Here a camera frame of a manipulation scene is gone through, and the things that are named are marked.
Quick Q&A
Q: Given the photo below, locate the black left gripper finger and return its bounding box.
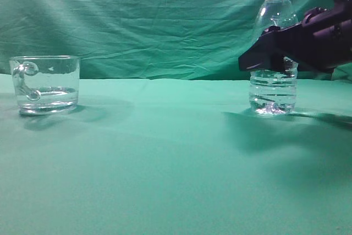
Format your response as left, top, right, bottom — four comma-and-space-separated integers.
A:
238, 23, 351, 73

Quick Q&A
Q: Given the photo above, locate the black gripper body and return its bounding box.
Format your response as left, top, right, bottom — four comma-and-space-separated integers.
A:
302, 0, 351, 43

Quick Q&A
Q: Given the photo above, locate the clear plastic water bottle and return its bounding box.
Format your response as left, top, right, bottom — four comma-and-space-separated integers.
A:
249, 0, 298, 115

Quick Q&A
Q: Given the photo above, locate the green backdrop cloth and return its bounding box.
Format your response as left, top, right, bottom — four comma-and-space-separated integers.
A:
0, 0, 352, 81

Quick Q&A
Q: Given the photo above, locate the green table cloth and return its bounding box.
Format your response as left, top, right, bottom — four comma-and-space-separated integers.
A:
1, 75, 351, 234

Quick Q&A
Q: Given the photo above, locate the clear glass mug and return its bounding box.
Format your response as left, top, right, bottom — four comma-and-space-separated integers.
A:
9, 55, 80, 116

